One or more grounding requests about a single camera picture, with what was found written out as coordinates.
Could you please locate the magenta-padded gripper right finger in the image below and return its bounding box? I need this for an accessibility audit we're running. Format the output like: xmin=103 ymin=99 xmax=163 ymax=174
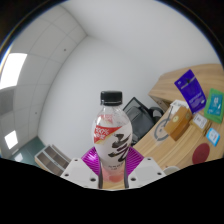
xmin=123 ymin=146 xmax=167 ymax=190

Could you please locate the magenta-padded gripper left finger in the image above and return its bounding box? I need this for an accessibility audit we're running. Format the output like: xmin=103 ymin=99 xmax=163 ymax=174
xmin=60 ymin=146 xmax=102 ymax=189

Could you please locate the pink drink bottle black cap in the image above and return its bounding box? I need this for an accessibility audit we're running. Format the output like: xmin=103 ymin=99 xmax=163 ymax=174
xmin=91 ymin=90 xmax=134 ymax=184

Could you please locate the wooden cabinet with glass doors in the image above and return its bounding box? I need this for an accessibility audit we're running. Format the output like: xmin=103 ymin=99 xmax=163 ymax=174
xmin=34 ymin=143 xmax=73 ymax=177

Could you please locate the round grey printed sheet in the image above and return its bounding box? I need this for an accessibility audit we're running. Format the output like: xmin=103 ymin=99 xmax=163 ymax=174
xmin=153 ymin=114 xmax=174 ymax=142

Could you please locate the black mesh office chair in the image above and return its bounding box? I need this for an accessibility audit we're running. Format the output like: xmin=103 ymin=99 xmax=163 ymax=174
xmin=122 ymin=96 xmax=164 ymax=141

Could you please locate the flat round red coaster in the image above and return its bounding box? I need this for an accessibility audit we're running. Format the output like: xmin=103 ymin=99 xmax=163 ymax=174
xmin=191 ymin=142 xmax=211 ymax=165

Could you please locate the brown cardboard box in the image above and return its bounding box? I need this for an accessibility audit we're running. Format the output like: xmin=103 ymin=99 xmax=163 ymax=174
xmin=163 ymin=105 xmax=193 ymax=142

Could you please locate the small tan white-labelled box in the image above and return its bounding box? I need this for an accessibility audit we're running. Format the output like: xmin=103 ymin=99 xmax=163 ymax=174
xmin=189 ymin=113 xmax=213 ymax=136

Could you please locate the small ceiling light panel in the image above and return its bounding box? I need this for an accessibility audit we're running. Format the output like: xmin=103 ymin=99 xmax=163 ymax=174
xmin=3 ymin=130 xmax=19 ymax=150

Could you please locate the small blue packet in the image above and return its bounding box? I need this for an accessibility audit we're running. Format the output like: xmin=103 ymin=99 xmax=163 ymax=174
xmin=205 ymin=127 xmax=221 ymax=147

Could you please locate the wooden side desk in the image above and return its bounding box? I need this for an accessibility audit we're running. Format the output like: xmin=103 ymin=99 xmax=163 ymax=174
xmin=148 ymin=63 xmax=224 ymax=104

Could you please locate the purple pouch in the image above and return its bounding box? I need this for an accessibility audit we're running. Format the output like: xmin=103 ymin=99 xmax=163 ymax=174
xmin=173 ymin=69 xmax=208 ymax=114

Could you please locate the green packet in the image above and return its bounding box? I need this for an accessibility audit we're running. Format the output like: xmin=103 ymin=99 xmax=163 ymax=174
xmin=203 ymin=88 xmax=224 ymax=125

